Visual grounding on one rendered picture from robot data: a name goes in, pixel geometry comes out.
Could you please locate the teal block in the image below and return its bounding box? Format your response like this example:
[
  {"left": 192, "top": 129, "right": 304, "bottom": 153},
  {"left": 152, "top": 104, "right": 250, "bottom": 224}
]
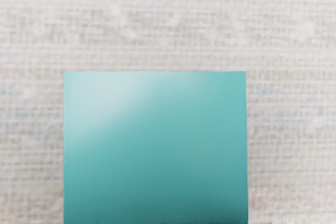
[{"left": 62, "top": 70, "right": 249, "bottom": 224}]

